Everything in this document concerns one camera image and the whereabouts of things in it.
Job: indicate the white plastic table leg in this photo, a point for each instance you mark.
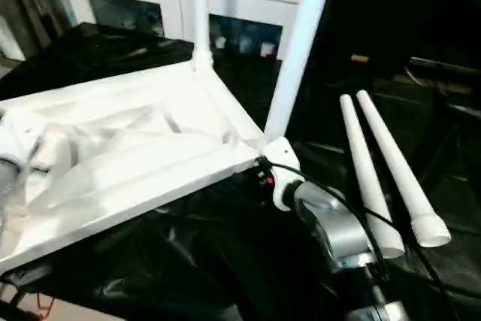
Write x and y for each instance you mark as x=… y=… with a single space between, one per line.
x=394 y=163
x=201 y=13
x=364 y=171
x=301 y=43

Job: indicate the white plastic table top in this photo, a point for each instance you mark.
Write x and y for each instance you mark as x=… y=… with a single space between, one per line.
x=113 y=155

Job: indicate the small yellow label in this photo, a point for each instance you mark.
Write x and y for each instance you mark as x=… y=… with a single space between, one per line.
x=360 y=58

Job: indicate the black plastic mat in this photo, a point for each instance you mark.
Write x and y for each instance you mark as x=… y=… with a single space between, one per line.
x=75 y=58

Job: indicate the black bench with silver rail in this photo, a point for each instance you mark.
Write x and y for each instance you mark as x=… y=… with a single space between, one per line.
x=447 y=80

